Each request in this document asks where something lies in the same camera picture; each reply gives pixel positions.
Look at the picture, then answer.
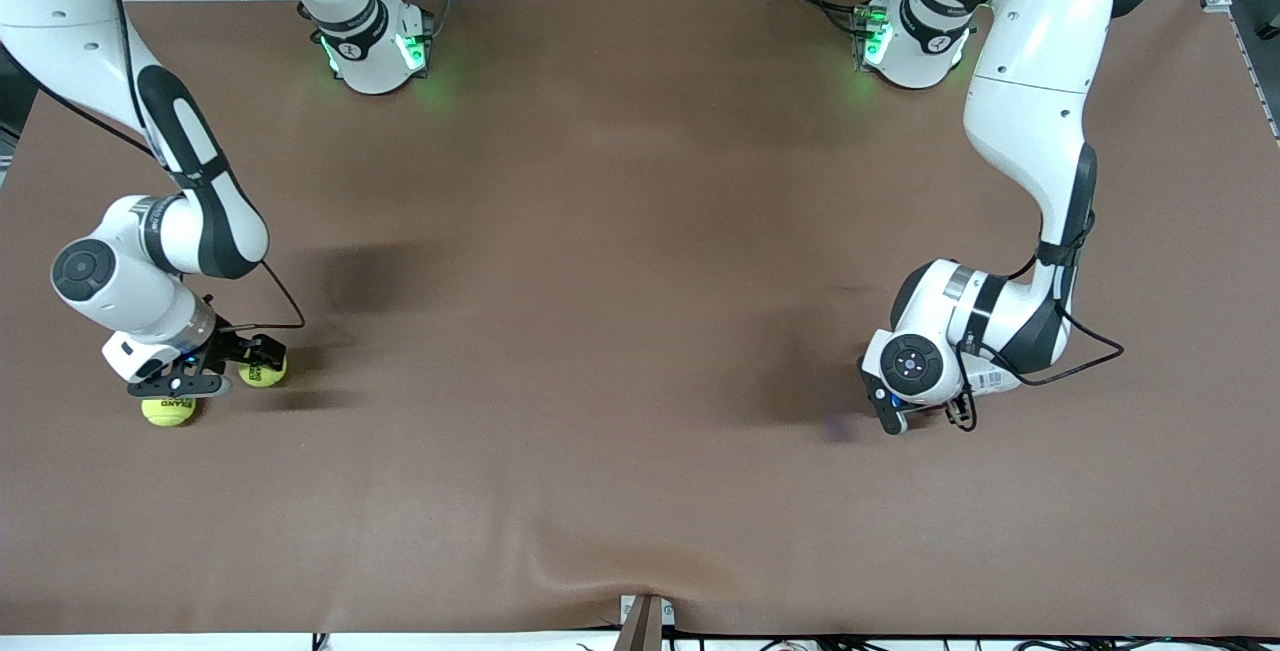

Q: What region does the yellow printed tennis ball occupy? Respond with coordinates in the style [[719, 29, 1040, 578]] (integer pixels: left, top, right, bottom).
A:
[[238, 356, 289, 389], [141, 396, 198, 428]]

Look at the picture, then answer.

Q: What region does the blue white tennis ball can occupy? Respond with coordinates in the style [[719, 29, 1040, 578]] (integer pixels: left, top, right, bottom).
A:
[[963, 359, 1024, 399]]

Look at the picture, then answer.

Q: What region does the brown table mat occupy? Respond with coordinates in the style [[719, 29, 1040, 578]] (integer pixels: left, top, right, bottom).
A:
[[0, 0, 1280, 638]]

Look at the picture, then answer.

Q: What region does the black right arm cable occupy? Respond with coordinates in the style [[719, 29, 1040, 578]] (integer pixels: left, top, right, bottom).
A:
[[0, 0, 307, 334]]

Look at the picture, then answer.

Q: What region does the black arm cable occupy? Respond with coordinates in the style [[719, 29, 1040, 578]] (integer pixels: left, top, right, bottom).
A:
[[0, 0, 307, 334], [955, 241, 1125, 432]]

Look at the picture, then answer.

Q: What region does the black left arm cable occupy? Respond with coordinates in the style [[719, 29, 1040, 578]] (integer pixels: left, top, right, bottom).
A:
[[955, 241, 1125, 432]]

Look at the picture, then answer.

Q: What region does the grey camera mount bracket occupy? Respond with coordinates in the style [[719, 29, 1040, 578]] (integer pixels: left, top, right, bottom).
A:
[[615, 594, 677, 651]]

